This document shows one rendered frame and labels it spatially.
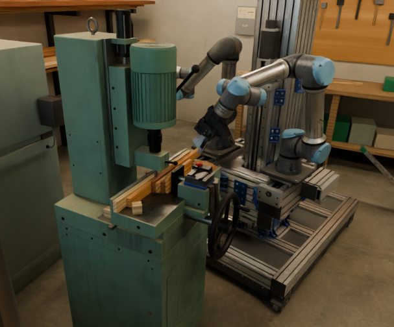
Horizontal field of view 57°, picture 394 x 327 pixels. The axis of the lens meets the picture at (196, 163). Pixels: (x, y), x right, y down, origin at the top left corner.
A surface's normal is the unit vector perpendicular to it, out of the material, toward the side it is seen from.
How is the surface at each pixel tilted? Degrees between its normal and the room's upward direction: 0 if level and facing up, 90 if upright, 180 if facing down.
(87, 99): 90
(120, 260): 90
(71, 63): 90
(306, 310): 0
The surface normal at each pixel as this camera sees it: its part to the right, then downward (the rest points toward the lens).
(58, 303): 0.03, -0.91
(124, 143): -0.46, 0.36
